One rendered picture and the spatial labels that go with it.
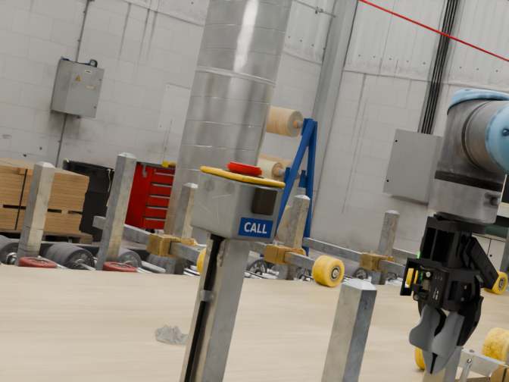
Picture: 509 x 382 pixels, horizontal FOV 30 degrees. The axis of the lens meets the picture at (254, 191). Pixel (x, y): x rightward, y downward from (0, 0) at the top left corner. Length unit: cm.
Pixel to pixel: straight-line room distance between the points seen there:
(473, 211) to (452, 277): 9
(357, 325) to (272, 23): 430
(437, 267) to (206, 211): 34
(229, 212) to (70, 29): 874
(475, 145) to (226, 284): 35
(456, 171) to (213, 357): 40
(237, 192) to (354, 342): 33
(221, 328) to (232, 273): 6
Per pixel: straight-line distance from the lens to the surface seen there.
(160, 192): 973
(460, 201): 125
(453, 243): 126
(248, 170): 105
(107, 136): 1017
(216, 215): 104
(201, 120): 545
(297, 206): 282
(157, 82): 1054
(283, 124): 864
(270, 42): 548
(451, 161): 125
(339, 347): 127
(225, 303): 107
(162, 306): 191
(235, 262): 106
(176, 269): 251
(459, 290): 127
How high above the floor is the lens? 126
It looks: 3 degrees down
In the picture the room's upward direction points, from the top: 12 degrees clockwise
